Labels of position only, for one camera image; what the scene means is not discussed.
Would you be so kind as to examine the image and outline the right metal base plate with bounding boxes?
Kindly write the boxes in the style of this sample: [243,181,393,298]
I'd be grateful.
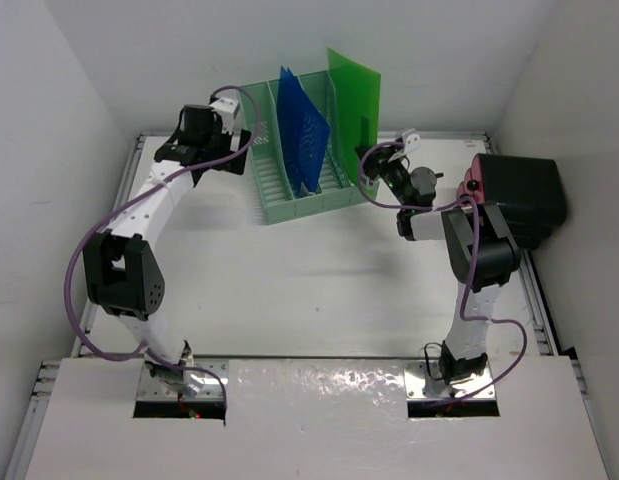
[403,358,496,401]

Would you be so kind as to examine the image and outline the metal base plate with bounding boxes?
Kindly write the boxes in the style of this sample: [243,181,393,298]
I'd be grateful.
[403,358,496,401]
[136,356,229,402]

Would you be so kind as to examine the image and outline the white front board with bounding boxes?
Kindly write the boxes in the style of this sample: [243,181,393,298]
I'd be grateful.
[27,357,606,479]

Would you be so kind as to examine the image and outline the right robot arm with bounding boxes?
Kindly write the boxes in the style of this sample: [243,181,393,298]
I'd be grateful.
[354,141,521,385]

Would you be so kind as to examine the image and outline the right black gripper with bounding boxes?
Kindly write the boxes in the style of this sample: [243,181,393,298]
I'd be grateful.
[356,144,412,210]

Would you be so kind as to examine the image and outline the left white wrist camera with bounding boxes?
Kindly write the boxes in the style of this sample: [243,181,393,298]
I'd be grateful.
[210,97,240,134]

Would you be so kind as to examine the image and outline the black pink drawer box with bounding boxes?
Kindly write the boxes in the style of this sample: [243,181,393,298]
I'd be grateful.
[456,153,568,251]

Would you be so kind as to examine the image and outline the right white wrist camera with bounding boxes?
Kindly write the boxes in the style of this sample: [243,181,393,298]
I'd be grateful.
[389,129,421,161]

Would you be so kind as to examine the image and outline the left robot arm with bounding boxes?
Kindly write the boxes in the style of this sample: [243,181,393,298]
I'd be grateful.
[83,97,251,365]

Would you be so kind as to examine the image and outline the green file organizer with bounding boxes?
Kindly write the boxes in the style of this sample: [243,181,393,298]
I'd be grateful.
[238,69,361,226]

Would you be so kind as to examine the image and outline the blue clip file folder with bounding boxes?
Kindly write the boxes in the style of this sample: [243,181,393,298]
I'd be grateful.
[276,67,331,197]

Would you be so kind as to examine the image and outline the green clip file folder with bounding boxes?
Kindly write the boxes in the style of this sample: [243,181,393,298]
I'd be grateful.
[327,48,381,184]

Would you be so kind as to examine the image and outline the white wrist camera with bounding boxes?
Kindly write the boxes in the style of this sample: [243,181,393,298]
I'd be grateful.
[210,97,240,134]
[389,129,421,161]

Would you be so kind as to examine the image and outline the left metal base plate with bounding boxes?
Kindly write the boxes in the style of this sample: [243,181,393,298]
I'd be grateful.
[136,356,229,402]

